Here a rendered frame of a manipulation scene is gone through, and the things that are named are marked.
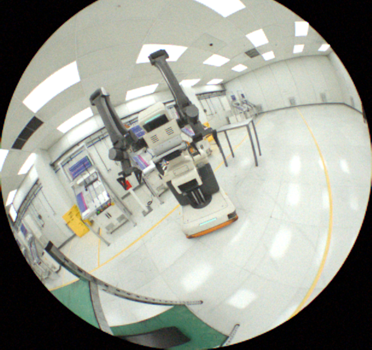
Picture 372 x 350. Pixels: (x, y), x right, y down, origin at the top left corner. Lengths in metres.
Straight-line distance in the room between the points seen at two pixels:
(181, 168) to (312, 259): 1.42
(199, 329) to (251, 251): 0.79
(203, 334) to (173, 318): 0.23
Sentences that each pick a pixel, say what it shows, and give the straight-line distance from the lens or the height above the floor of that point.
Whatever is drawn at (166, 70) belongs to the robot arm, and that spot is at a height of 1.45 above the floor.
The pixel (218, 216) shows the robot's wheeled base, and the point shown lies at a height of 0.26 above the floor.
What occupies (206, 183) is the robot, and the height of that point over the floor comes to 0.47.
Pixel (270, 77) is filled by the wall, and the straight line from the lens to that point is 8.41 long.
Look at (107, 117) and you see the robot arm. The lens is 0.70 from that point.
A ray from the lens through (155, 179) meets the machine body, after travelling 2.44.
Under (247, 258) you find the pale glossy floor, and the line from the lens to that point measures 1.18.
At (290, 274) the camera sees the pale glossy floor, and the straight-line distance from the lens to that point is 1.19.
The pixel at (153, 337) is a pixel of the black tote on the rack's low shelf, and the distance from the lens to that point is 1.04.
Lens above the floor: 1.14
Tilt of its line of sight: 18 degrees down
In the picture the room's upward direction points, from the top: 27 degrees counter-clockwise
